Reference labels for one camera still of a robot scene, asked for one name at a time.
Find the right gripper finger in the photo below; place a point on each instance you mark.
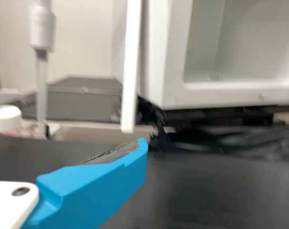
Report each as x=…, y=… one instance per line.
x=91, y=190

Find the white incubator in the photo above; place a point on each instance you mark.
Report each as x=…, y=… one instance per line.
x=168, y=59

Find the black platform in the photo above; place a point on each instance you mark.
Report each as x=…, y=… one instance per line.
x=206, y=190
x=82, y=102

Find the white-capped bottle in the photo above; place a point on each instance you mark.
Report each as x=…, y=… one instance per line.
x=5, y=119

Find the white pipette stand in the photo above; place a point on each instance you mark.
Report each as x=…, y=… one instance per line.
x=131, y=71

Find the pipette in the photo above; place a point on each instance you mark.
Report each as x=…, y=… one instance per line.
x=41, y=28

